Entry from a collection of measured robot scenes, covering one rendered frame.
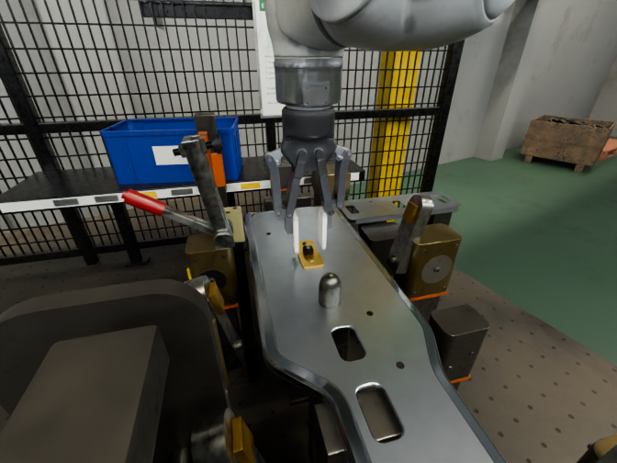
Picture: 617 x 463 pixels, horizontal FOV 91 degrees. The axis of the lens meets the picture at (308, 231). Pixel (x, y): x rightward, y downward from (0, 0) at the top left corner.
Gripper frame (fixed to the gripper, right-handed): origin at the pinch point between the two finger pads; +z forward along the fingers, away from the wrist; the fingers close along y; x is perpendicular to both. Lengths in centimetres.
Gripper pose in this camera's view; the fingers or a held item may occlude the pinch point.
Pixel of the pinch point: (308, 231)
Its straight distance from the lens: 52.6
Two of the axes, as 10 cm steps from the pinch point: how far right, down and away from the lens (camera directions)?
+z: 0.0, 8.6, 5.0
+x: -2.4, -4.9, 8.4
